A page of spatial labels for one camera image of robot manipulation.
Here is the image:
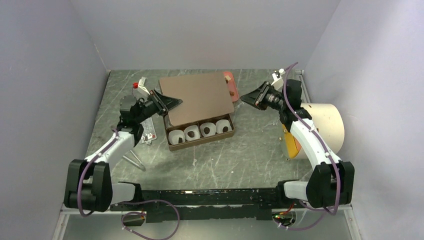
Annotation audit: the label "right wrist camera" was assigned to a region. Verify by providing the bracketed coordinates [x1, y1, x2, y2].
[271, 68, 286, 91]

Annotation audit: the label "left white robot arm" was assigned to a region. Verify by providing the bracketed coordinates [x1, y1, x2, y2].
[63, 90, 183, 217]

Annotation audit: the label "pink plastic tray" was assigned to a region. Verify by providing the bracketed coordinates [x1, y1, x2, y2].
[223, 71, 239, 103]

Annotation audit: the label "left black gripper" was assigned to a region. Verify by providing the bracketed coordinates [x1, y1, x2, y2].
[135, 89, 182, 124]

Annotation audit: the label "white paper cup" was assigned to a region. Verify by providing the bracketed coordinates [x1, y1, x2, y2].
[183, 125, 201, 142]
[215, 119, 233, 134]
[200, 122, 216, 138]
[168, 129, 186, 145]

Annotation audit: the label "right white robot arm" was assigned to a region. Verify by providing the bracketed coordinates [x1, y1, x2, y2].
[240, 79, 355, 212]

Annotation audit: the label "dark heart chocolate piece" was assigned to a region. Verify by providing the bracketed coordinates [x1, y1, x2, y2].
[203, 127, 210, 135]

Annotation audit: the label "rose gold tongs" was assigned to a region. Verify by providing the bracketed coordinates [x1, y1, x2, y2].
[122, 150, 146, 172]

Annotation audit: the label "gold box lid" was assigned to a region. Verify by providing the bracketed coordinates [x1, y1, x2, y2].
[159, 71, 235, 126]

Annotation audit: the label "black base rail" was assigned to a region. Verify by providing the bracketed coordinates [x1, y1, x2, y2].
[110, 187, 297, 223]

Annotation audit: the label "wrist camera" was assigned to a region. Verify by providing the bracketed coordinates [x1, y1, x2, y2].
[271, 68, 286, 91]
[132, 76, 150, 99]

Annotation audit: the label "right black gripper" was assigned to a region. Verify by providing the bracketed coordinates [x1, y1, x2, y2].
[240, 81, 287, 112]

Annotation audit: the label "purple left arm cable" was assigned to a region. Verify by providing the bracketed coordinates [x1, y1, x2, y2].
[76, 129, 181, 240]

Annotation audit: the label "brown chocolate box tray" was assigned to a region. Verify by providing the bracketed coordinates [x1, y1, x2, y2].
[163, 114, 235, 152]

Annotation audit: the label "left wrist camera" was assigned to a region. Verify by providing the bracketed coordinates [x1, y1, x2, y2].
[132, 76, 150, 99]

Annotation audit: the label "white paper leaflet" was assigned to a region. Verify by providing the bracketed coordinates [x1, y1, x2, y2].
[140, 117, 157, 146]

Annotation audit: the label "cream orange cylinder container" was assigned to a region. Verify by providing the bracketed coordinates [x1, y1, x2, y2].
[280, 103, 345, 160]

